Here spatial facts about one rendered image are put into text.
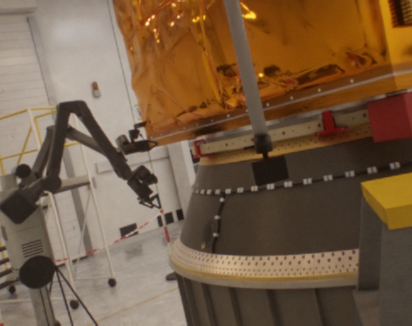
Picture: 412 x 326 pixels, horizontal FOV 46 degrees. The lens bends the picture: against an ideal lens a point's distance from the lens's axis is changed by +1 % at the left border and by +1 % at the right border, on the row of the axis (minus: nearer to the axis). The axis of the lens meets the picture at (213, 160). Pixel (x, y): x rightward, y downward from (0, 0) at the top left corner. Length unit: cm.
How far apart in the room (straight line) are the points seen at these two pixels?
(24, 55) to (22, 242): 750
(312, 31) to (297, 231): 74
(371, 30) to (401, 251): 75
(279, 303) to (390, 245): 93
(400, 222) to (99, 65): 936
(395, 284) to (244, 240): 102
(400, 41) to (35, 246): 180
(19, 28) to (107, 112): 217
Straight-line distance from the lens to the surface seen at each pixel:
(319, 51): 172
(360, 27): 161
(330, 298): 188
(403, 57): 164
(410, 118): 164
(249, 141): 209
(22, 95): 959
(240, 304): 209
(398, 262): 112
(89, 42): 1026
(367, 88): 166
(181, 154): 972
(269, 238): 197
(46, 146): 289
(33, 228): 247
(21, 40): 984
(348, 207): 189
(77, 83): 997
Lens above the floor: 175
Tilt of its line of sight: 3 degrees down
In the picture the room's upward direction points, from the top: 13 degrees counter-clockwise
